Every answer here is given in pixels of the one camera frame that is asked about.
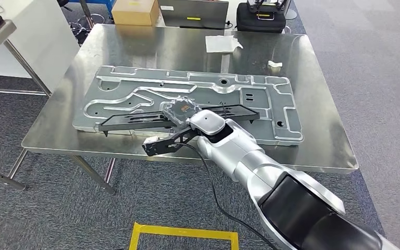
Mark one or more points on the yellow floor tape rectangle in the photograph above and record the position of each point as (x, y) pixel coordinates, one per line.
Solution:
(134, 238)

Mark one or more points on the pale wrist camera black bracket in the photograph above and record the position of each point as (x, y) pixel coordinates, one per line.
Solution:
(162, 145)

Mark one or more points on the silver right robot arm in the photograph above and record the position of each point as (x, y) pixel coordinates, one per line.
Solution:
(248, 155)

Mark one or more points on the black carrying case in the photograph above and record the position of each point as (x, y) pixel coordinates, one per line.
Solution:
(260, 24)

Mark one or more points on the grey stamped metal panel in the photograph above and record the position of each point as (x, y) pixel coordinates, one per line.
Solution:
(124, 93)

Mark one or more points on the stainless steel workbench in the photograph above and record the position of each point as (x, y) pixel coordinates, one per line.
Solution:
(151, 45)

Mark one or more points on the black plastic car part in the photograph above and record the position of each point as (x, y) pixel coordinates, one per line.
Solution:
(131, 122)

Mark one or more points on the brown cardboard box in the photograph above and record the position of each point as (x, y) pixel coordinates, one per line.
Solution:
(134, 13)

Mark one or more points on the white paper sheet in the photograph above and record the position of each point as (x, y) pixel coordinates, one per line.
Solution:
(220, 44)

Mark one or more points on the small white scrap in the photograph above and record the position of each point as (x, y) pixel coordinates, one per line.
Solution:
(275, 64)

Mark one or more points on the chrome pole with base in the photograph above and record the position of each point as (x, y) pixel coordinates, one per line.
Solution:
(290, 12)
(86, 15)

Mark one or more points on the grey laptop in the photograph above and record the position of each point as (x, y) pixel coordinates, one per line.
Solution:
(193, 12)

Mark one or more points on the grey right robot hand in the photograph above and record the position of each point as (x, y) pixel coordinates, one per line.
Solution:
(181, 110)

